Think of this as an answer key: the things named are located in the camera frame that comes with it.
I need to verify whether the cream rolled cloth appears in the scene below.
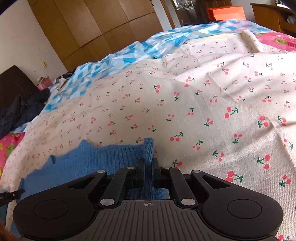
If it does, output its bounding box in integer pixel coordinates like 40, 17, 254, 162
241, 30, 264, 53

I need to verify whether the wooden desk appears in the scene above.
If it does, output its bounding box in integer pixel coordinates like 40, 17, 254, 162
250, 2, 296, 39

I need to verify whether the orange box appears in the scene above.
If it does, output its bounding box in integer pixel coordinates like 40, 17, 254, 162
206, 6, 246, 22

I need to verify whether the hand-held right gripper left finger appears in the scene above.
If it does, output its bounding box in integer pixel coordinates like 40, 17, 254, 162
66, 159, 146, 208

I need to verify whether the dark wooden headboard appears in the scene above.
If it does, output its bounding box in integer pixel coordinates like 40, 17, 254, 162
0, 65, 38, 116

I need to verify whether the wooden wardrobe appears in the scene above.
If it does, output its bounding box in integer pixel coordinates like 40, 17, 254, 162
28, 0, 174, 71

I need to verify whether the blue yellow striped knit sweater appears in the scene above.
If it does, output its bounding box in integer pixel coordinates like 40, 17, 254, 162
18, 137, 171, 202

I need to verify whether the dark navy jacket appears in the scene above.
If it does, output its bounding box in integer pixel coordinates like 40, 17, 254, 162
0, 88, 51, 140

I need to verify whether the cherry print cream blanket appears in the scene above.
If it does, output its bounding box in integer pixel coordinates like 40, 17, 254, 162
0, 32, 296, 241

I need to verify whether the pink cup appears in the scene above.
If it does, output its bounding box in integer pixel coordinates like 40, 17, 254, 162
37, 75, 53, 91

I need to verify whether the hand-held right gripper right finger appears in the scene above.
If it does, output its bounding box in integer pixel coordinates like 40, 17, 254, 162
152, 158, 232, 207

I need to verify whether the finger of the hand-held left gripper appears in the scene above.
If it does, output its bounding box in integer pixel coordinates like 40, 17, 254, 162
0, 189, 25, 205

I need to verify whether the pink fruit print bed sheet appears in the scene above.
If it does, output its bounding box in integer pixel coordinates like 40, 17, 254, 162
0, 31, 296, 168

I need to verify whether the blue white patterned quilt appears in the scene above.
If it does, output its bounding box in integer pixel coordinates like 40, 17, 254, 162
43, 19, 275, 112

